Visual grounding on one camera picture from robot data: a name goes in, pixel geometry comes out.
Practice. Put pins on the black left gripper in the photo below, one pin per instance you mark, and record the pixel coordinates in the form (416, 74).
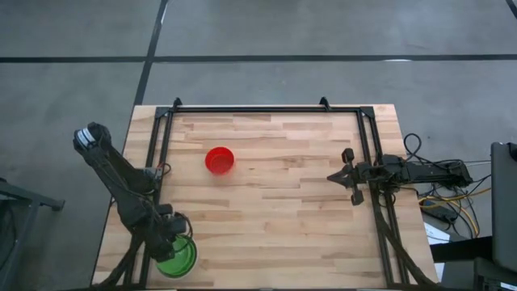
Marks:
(165, 226)

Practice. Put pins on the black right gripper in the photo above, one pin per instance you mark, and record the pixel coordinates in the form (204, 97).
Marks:
(357, 174)

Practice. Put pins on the green plastic bowl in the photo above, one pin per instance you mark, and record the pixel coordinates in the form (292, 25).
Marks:
(183, 262)

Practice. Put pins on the red plastic bowl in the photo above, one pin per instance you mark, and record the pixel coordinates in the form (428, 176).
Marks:
(219, 160)

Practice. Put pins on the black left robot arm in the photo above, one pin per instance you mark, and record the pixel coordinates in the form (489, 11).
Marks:
(121, 182)

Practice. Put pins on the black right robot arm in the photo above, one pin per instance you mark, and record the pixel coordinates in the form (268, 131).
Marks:
(424, 171)

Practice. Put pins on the large beige bowl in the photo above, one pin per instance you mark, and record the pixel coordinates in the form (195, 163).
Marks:
(198, 258)

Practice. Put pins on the black power adapter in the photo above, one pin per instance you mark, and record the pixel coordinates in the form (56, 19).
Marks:
(439, 213)

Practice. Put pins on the white paper sheet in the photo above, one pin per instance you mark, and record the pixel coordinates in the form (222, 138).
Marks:
(435, 234)

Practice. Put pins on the black beam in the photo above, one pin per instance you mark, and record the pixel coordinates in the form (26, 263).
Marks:
(460, 248)

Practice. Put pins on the grey metal rack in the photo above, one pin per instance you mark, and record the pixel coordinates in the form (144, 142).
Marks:
(32, 199)

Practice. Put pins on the dark grey monitor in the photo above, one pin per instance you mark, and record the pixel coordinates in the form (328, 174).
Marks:
(505, 202)

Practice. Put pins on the dark box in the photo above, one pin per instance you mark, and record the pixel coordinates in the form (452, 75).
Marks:
(494, 277)

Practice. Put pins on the black metal frame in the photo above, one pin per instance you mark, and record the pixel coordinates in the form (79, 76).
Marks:
(262, 109)

